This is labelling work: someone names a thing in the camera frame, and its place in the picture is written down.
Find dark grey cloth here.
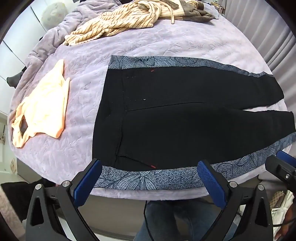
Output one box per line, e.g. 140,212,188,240
7,67,30,87

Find person's right forearm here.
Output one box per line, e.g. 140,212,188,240
284,204,296,226

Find lilac embossed bed cover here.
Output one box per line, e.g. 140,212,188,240
8,13,293,202

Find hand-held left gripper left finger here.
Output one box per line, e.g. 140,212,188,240
25,158,103,241

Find light grey curtain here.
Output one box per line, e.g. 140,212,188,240
223,0,296,77

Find peach top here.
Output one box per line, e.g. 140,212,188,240
11,59,70,149

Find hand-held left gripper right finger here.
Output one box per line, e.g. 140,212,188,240
197,159,273,241

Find black cable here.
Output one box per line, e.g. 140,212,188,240
143,202,155,241

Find cream striped garment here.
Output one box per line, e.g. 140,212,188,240
63,0,185,46

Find brown grey garment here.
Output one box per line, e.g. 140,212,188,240
162,0,214,24

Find black fabric item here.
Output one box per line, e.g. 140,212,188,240
0,181,44,223

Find black pants grey floral stripes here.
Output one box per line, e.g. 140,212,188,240
89,55,296,191

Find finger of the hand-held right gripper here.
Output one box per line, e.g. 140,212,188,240
265,155,296,186
276,150,296,166

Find person's legs in jeans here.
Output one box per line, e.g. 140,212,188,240
134,200,238,241

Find white round plush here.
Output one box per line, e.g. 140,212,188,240
45,2,67,30

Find white wardrobe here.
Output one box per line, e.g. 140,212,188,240
0,0,53,116

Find white bag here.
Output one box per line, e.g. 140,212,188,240
270,190,295,232

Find beige patterned bag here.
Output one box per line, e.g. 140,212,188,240
270,191,287,205

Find lilac fluffy blanket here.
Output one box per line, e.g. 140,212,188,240
22,0,141,70

